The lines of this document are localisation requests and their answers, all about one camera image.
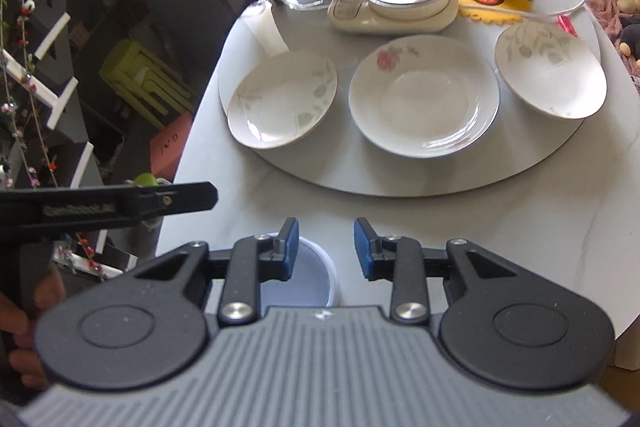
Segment pink flower white plate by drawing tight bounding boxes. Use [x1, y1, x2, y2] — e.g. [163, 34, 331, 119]
[348, 35, 500, 159]

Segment person's left hand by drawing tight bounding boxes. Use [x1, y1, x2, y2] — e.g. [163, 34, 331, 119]
[1, 265, 66, 390]

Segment dark stair shelf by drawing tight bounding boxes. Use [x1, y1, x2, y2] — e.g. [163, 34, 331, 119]
[0, 0, 141, 283]

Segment dark grey plush toy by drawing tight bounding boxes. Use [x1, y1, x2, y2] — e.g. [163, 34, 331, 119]
[618, 14, 640, 61]

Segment leaf pattern plate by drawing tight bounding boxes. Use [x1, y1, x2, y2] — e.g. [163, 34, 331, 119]
[495, 22, 608, 120]
[227, 51, 338, 150]

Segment white plastic bowl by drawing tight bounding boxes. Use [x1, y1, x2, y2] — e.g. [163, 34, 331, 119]
[260, 236, 341, 314]

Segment cream kettle base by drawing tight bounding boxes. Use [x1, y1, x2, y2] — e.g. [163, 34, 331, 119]
[328, 0, 458, 36]

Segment yellow green plastic stools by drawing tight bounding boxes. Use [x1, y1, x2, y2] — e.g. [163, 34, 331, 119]
[99, 39, 195, 130]

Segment yellow flower coaster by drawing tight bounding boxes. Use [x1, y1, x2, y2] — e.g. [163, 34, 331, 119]
[458, 0, 530, 26]

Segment pink lighter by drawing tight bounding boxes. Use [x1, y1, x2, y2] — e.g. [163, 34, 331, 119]
[556, 14, 577, 37]

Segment bead flower garland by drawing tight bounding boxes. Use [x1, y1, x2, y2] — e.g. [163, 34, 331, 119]
[0, 0, 109, 281]

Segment red box on floor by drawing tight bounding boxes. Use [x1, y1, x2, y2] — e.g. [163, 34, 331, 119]
[150, 113, 193, 180]

